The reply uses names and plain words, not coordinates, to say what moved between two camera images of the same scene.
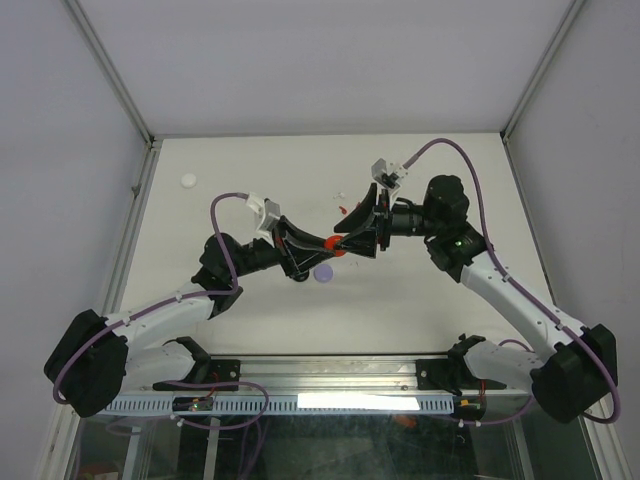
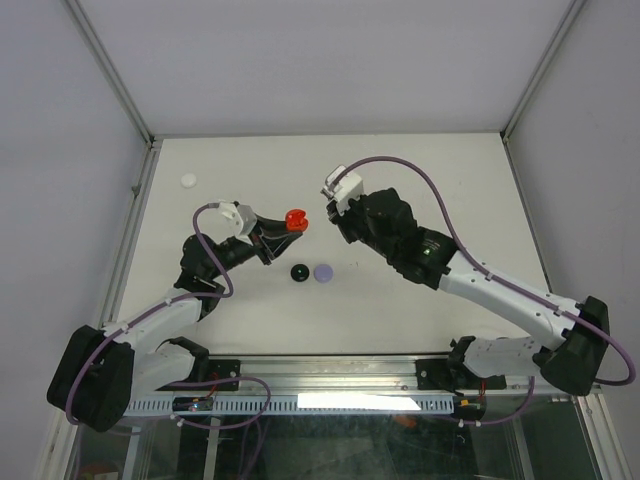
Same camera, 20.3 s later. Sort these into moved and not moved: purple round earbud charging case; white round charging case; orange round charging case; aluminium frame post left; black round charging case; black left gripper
Moved: black left gripper; orange round charging case
Not moved: white round charging case; black round charging case; aluminium frame post left; purple round earbud charging case
